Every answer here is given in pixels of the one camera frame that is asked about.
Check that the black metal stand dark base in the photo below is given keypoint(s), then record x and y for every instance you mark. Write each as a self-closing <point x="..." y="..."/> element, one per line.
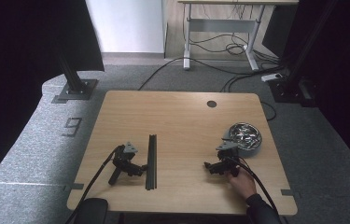
<point x="294" y="90"/>

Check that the black aluminium profile rail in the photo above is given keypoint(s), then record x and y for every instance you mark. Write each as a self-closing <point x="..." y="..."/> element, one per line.
<point x="151" y="161"/>

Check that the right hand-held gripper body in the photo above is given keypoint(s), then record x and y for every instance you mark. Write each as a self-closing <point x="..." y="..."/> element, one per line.
<point x="227" y="155"/>

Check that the white panel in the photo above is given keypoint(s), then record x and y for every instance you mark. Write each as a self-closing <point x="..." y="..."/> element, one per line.
<point x="126" y="25"/>

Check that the black metal stand square base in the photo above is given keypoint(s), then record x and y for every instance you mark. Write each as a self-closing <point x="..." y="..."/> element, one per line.
<point x="76" y="88"/>

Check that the round dark table grommet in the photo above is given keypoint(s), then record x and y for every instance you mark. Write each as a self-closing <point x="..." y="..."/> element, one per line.
<point x="212" y="104"/>

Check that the person's right hand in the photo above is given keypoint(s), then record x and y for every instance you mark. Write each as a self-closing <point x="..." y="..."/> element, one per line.
<point x="244" y="184"/>

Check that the pile of small metal parts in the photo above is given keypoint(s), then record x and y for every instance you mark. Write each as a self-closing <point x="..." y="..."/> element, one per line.
<point x="244" y="136"/>

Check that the white power strip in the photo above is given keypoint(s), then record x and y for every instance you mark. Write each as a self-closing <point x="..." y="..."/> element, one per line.
<point x="272" y="76"/>

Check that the round metal bowl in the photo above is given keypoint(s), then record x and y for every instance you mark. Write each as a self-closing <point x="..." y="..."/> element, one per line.
<point x="250" y="152"/>

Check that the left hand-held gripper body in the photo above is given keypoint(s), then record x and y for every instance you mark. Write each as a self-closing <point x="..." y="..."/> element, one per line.
<point x="128" y="159"/>

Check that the white standing desk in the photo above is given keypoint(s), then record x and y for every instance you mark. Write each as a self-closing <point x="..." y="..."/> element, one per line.
<point x="222" y="25"/>

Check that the black chair armrest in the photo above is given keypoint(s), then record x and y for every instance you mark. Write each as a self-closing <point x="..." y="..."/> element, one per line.
<point x="91" y="211"/>

